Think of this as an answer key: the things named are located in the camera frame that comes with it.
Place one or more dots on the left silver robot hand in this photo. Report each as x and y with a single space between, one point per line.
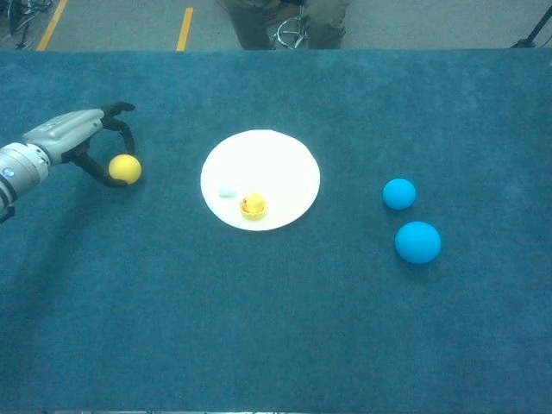
64 129

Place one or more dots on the big yellow ball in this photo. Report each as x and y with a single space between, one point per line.
125 167

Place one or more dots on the small yellow orange toy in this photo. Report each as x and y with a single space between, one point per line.
255 202

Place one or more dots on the yellow fluted cup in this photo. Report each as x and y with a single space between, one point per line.
253 217

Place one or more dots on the small blue ball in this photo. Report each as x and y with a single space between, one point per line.
399 194

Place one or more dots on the big blue ball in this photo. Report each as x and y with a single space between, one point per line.
418 242

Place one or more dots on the white round plate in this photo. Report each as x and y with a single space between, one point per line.
267 164

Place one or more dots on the teal table cloth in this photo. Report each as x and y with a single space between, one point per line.
129 302

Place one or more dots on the person in olive trousers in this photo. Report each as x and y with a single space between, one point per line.
252 26

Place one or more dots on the chrome stool base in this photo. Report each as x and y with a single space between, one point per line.
289 30

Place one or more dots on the black tripod stand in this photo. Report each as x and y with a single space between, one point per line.
524 43

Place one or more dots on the dark metal wheeled frame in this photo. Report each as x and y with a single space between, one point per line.
19 26

